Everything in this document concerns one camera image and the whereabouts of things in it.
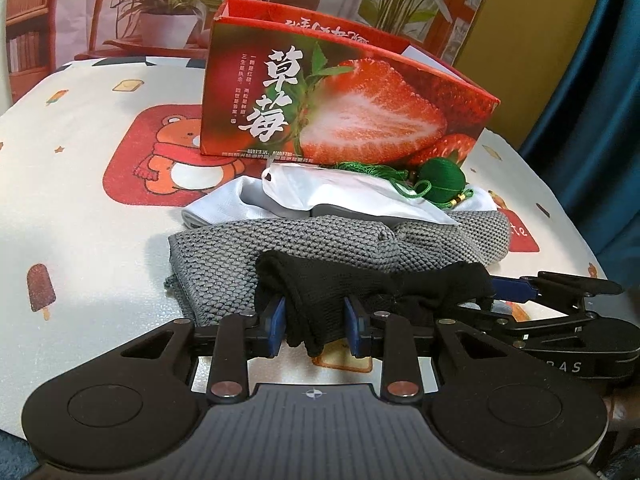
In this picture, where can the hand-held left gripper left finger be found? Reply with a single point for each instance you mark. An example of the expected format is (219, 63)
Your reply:
(277, 327)

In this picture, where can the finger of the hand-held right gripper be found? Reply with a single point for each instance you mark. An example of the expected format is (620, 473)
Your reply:
(575, 287)
(530, 325)

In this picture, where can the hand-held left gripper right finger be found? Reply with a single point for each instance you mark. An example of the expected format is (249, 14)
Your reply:
(352, 327)

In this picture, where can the black sock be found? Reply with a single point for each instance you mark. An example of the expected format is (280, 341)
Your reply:
(320, 290)

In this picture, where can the green tasselled sachet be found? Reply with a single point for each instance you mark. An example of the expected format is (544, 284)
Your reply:
(440, 172)

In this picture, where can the red strawberry print cardboard box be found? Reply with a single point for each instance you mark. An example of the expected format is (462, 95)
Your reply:
(360, 95)

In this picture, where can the grey knitted cloth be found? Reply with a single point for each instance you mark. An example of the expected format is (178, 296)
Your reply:
(225, 260)

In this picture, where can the white cloth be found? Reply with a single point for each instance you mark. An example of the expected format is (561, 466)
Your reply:
(340, 190)

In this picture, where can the blue curtain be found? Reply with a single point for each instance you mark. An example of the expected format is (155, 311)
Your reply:
(600, 110)

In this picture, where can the cartoon bear printed tablecloth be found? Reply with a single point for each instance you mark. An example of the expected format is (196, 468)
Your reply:
(90, 220)

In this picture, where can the yellow wooden board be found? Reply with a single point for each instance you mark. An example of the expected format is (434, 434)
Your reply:
(530, 45)

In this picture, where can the printed room scene wall cloth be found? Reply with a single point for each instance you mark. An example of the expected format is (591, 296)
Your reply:
(75, 5)

